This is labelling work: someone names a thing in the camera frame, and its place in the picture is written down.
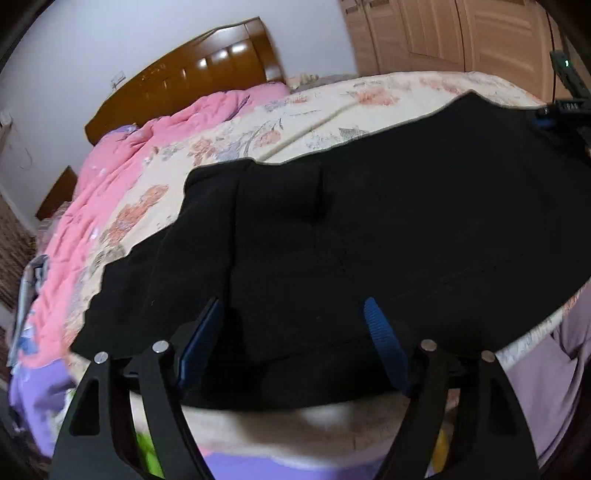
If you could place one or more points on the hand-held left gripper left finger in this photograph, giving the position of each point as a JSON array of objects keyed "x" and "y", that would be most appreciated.
[{"x": 203, "y": 341}]

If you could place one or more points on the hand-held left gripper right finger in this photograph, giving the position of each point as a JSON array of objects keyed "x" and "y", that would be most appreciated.
[{"x": 381, "y": 332}]

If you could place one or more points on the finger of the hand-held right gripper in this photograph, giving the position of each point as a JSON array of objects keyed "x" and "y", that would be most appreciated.
[{"x": 542, "y": 121}]

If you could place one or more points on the black pants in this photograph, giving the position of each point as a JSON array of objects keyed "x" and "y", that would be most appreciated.
[{"x": 323, "y": 254}]

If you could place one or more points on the green cloth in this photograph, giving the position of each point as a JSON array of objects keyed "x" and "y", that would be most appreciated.
[{"x": 150, "y": 454}]

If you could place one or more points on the light wooden wardrobe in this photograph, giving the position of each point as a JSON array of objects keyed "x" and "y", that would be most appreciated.
[{"x": 438, "y": 32}]

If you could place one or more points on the purple bed sheet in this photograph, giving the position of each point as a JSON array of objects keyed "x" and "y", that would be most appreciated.
[{"x": 37, "y": 392}]

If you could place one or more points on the lilac cloth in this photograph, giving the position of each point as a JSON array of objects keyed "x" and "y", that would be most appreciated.
[{"x": 554, "y": 369}]

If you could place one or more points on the striped cloth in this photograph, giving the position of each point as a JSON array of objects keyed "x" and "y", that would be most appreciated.
[{"x": 27, "y": 300}]

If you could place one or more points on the pink quilt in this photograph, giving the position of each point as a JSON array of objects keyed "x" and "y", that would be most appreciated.
[{"x": 115, "y": 161}]

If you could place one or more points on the wooden nightstand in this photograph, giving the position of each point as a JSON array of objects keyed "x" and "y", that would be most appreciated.
[{"x": 57, "y": 191}]

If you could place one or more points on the brown patterned curtain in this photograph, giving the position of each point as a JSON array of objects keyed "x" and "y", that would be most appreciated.
[{"x": 11, "y": 249}]

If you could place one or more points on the cream floral blanket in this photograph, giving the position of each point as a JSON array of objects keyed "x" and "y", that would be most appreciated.
[{"x": 300, "y": 124}]

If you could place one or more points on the purple floral pillow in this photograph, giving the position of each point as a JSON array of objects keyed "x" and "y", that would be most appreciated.
[{"x": 122, "y": 133}]

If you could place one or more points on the grey floral pillow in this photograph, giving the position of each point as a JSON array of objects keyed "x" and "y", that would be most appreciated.
[{"x": 318, "y": 81}]

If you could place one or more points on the wooden headboard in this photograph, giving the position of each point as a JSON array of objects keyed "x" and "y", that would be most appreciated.
[{"x": 184, "y": 78}]

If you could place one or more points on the white wall socket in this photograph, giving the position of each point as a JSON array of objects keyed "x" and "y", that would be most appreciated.
[{"x": 118, "y": 81}]

